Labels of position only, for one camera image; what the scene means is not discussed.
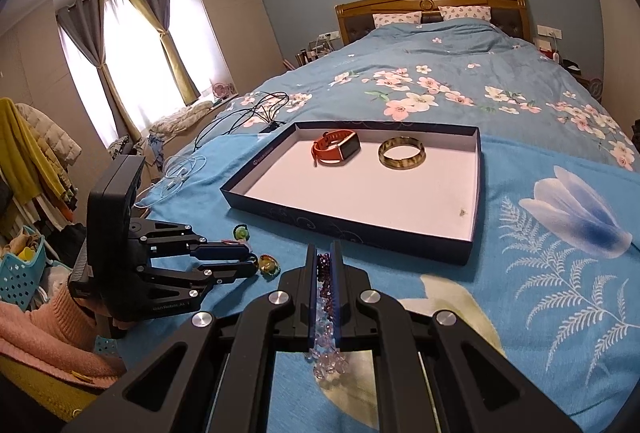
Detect wooden headboard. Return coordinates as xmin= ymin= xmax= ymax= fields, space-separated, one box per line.
xmin=334 ymin=0 xmax=532 ymax=48

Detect white dotted pillow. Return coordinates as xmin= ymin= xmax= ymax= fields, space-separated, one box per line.
xmin=372 ymin=12 xmax=425 ymax=30
xmin=438 ymin=5 xmax=493 ymax=21

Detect green jade pendant red cord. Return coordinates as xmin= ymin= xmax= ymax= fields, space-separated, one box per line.
xmin=256 ymin=253 xmax=280 ymax=279

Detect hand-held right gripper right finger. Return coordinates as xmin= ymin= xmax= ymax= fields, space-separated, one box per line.
xmin=330 ymin=240 xmax=583 ymax=433

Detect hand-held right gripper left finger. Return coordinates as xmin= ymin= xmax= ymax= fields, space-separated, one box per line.
xmin=62 ymin=243 xmax=321 ymax=433

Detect yellow jacket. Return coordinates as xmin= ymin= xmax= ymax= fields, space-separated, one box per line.
xmin=0 ymin=97 xmax=63 ymax=209

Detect brown tortoiseshell bangle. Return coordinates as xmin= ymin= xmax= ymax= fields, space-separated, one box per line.
xmin=377 ymin=137 xmax=427 ymax=171

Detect blue plastic basket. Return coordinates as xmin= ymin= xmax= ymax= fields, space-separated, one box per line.
xmin=0 ymin=225 xmax=48 ymax=311

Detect white earphones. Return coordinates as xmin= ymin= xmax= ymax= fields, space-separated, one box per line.
xmin=132 ymin=153 xmax=208 ymax=209

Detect orange smartwatch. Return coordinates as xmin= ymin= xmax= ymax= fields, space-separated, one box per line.
xmin=312 ymin=130 xmax=361 ymax=167

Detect black cable bundle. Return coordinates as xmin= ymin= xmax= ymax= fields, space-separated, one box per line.
xmin=192 ymin=92 xmax=291 ymax=154

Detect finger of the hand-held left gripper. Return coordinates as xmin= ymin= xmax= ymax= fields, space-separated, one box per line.
xmin=139 ymin=260 xmax=259 ymax=295
xmin=131 ymin=219 xmax=252 ymax=264

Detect grey-blue floral duvet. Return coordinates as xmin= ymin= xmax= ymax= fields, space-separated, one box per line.
xmin=197 ymin=18 xmax=636 ymax=171

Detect pile of mixed clothes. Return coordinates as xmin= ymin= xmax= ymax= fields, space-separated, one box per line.
xmin=107 ymin=133 xmax=166 ymax=174

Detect bedside table clutter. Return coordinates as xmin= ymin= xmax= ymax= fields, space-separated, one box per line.
xmin=537 ymin=38 xmax=606 ymax=99
xmin=295 ymin=36 xmax=342 ymax=66

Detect yellow cloth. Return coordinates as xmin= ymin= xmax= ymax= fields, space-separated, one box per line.
xmin=0 ymin=353 xmax=106 ymax=421

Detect purple bead bracelet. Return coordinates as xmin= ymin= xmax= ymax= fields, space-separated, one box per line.
xmin=306 ymin=252 xmax=351 ymax=381

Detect dark blue shallow box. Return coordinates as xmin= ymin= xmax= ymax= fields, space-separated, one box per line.
xmin=221 ymin=122 xmax=485 ymax=266

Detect bright blue floral blanket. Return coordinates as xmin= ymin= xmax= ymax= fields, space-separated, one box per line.
xmin=115 ymin=133 xmax=640 ymax=433

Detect cream crumpled blanket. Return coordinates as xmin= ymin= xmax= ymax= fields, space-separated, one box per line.
xmin=150 ymin=100 xmax=216 ymax=134

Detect white puffer jacket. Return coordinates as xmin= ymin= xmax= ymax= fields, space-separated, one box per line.
xmin=15 ymin=102 xmax=83 ymax=174

